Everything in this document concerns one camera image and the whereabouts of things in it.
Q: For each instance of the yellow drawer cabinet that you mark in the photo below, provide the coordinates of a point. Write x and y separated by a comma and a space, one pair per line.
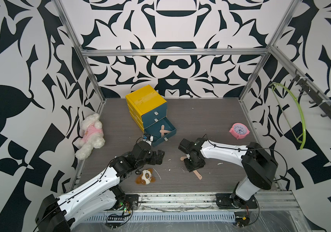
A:
142, 101

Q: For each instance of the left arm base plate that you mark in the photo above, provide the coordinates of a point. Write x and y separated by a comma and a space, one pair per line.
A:
130, 201

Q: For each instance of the pink alarm clock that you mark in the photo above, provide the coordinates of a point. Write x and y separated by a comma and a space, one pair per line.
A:
239, 131

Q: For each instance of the black wall hook rack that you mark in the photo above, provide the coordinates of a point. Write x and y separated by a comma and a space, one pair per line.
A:
309, 89

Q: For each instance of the teal top drawer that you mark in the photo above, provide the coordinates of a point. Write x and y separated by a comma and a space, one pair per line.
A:
161, 108

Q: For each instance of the green toy bow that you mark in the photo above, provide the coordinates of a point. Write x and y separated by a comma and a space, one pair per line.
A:
292, 112

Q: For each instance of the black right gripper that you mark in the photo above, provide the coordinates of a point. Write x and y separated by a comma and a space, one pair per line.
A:
188, 167

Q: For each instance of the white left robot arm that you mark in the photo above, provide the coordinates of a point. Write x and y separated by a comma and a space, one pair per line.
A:
101, 193

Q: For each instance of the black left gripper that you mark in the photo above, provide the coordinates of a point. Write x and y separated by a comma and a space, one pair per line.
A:
154, 160

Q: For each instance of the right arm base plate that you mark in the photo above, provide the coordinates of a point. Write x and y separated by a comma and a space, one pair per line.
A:
231, 201

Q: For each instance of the brown white plush toy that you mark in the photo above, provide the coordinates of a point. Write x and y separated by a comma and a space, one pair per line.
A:
146, 177

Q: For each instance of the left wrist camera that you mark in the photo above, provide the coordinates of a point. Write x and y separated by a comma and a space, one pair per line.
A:
148, 139

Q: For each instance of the white plush dog pink shirt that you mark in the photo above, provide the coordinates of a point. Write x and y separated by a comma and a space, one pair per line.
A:
92, 138

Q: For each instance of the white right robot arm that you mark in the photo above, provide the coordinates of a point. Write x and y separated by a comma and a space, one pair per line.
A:
259, 166

